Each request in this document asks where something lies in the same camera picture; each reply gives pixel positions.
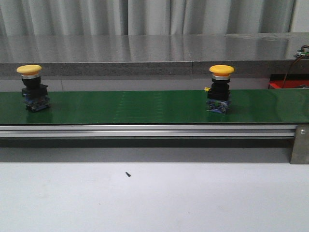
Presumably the white pleated curtain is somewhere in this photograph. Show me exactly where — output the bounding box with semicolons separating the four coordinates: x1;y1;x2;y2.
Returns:
0;0;295;36

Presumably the aluminium conveyor side rail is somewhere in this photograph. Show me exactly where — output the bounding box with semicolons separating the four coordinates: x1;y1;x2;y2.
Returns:
0;124;297;138

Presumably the green conveyor belt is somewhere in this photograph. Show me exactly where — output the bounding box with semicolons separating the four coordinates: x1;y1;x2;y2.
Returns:
0;89;309;125

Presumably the yellow mushroom push button switch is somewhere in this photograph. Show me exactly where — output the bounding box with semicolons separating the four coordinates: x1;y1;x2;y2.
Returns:
16;64;50;112
204;65;235;114

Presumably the green circuit board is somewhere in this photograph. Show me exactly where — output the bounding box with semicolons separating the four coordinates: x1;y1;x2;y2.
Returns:
294;45;309;58

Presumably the grey stone counter slab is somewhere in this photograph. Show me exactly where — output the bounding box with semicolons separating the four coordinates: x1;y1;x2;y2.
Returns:
0;32;309;77

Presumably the red plastic bin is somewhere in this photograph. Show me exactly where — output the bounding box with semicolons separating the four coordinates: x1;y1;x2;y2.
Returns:
268;74;309;89

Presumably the steel conveyor mounting bracket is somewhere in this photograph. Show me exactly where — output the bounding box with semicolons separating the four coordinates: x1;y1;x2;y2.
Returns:
290;125;309;164

